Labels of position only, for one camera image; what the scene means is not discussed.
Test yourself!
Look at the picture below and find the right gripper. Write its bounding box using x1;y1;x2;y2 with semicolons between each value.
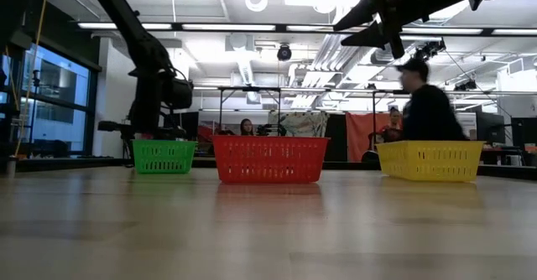
333;0;446;60

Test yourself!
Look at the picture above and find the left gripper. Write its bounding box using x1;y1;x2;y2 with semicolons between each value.
97;116;189;143

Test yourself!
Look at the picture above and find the green plastic basket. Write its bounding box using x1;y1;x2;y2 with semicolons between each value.
132;139;198;175

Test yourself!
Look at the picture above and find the red plastic basket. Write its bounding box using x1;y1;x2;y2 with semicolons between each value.
211;135;331;185

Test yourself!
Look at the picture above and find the large window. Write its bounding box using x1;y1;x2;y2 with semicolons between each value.
0;43;100;158

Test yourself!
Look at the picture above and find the person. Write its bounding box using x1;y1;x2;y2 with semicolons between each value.
378;106;404;143
395;57;469;143
239;118;256;137

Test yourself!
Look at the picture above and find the orange curtain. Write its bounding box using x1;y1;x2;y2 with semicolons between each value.
346;111;394;163

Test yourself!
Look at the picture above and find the black curtain panel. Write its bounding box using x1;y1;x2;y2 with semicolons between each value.
328;112;348;162

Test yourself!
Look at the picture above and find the patterned cloth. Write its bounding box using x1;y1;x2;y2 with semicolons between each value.
268;111;330;138

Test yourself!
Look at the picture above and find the black bar with light strips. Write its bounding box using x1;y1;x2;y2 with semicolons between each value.
75;21;537;37

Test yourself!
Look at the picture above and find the yellow plastic basket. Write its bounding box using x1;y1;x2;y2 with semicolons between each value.
376;140;487;184

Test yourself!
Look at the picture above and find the black monitor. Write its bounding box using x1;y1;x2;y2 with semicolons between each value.
476;111;507;145
510;117;537;149

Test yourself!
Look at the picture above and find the black metal rig frame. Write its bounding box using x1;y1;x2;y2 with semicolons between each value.
217;86;282;137
372;89;435;142

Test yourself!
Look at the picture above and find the black camera cluster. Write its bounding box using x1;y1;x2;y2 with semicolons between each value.
413;39;446;63
453;78;478;91

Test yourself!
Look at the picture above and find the black round camera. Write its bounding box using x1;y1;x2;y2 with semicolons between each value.
276;44;293;62

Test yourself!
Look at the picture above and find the silver ventilation duct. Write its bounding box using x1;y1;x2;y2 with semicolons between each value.
371;0;487;65

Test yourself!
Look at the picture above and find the white ring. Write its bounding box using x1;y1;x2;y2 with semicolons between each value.
245;0;269;13

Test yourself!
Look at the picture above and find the yellow hanging cable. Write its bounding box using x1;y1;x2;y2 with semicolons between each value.
3;0;50;155

